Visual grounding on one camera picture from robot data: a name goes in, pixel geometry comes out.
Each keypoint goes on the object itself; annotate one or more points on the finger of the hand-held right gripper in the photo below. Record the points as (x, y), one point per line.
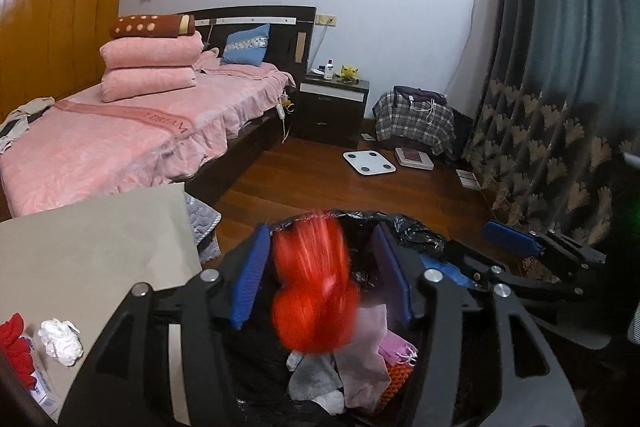
(510, 239)
(445, 269)

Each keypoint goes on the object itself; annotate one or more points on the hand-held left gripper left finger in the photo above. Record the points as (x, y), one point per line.
(247, 279)

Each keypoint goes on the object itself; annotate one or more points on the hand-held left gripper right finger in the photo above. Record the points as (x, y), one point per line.
(392, 279)

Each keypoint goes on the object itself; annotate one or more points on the black trash bag bin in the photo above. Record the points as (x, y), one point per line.
(415, 232)

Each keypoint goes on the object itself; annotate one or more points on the orange-red mesh cloth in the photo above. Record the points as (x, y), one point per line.
(315, 287)

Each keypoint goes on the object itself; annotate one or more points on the pale pink cloth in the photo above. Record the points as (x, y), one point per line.
(367, 357)

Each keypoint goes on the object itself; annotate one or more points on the orange mesh pad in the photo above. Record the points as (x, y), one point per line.
(400, 379)

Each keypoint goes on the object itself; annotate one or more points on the light grey cloth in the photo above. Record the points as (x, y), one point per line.
(312, 379)

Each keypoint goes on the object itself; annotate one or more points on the grey quilted mat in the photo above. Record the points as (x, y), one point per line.
(202, 222)

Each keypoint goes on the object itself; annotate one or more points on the white floor cards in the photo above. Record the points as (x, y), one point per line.
(468, 179)

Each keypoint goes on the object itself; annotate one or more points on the white scale with red panel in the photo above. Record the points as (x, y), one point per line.
(414, 158)

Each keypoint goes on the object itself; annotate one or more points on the white bathroom scale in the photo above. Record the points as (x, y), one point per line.
(369, 162)

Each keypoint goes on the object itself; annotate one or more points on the black bag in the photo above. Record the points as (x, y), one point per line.
(463, 127)

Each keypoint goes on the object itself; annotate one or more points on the plaid cloth covered chair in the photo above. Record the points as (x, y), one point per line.
(412, 124)

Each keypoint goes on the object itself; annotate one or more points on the beige tablecloth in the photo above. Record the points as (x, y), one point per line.
(100, 257)

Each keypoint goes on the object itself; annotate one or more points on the patterned grey curtain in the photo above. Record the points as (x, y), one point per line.
(550, 82)

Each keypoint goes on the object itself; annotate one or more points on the dark nightstand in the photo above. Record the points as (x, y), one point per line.
(330, 117)

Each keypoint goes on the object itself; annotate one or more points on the pink bedspread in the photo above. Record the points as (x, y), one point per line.
(125, 142)

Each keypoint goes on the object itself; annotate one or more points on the crumpled white tissue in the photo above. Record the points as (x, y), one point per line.
(60, 342)

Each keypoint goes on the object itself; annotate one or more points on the yellow plush toy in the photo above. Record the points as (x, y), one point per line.
(350, 73)

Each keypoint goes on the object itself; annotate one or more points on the white bottle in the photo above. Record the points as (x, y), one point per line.
(329, 70)

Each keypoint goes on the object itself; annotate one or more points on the folded pink blanket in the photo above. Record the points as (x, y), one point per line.
(147, 84)
(150, 52)

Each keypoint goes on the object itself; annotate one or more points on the white paper packet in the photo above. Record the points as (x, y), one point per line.
(44, 382)

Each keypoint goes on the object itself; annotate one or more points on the blue pillow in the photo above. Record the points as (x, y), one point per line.
(246, 44)

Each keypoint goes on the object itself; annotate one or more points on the air conditioner pipe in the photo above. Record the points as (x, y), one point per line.
(472, 7)

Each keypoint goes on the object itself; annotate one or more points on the red cloth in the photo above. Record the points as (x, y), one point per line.
(15, 342)

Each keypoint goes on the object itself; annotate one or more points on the bed with pink cover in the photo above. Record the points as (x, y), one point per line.
(250, 14)

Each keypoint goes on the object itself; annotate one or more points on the brown dotted rolled blanket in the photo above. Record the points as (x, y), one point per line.
(150, 26)

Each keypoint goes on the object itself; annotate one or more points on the beige garment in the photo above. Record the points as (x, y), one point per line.
(35, 106)

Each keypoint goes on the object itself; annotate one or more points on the white grey garment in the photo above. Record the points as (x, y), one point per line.
(12, 132)

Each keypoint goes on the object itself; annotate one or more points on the wooden wardrobe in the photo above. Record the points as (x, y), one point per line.
(60, 17)

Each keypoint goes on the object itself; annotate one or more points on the beige wall outlet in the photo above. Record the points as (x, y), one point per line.
(326, 20)

